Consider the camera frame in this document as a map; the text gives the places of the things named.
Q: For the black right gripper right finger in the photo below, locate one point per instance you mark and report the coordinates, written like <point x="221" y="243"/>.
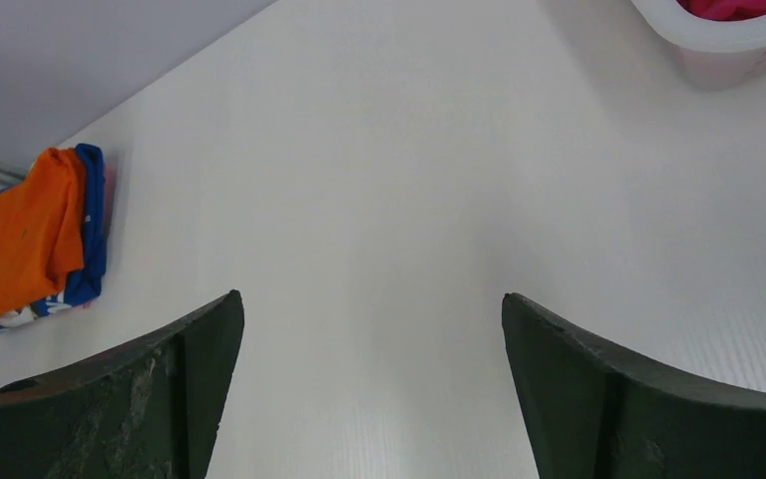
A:
<point x="596" y="409"/>

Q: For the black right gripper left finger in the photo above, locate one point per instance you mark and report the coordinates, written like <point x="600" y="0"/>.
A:
<point x="148" y="408"/>

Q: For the pink t-shirt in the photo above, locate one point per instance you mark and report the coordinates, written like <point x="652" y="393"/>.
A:
<point x="725" y="10"/>

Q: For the folded blue patterned t-shirt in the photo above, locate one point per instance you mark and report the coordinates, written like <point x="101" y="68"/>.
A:
<point x="86" y="284"/>

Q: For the folded orange t-shirt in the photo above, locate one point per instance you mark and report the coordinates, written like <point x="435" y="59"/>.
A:
<point x="41" y="222"/>

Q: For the white plastic laundry basket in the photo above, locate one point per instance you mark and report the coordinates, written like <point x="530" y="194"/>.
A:
<point x="712" y="55"/>

